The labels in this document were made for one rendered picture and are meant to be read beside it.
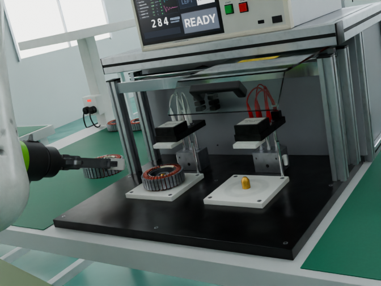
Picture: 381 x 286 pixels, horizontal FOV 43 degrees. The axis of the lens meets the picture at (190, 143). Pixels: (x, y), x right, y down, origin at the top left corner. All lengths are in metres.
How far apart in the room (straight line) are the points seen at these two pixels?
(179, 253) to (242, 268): 0.15
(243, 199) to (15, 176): 0.55
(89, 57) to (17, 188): 1.63
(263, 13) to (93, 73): 1.28
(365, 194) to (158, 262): 0.47
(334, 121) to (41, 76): 5.85
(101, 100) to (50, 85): 4.54
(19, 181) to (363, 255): 0.57
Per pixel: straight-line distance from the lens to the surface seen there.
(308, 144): 1.32
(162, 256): 1.00
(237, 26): 1.18
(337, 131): 1.10
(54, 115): 6.81
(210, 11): 1.21
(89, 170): 1.29
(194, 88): 0.93
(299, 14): 1.19
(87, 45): 2.28
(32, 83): 6.63
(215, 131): 1.43
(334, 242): 0.93
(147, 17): 1.32
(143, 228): 1.07
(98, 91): 2.29
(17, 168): 0.70
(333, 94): 1.08
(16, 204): 0.69
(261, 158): 1.23
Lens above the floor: 1.21
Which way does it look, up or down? 16 degrees down
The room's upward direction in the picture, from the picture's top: 12 degrees counter-clockwise
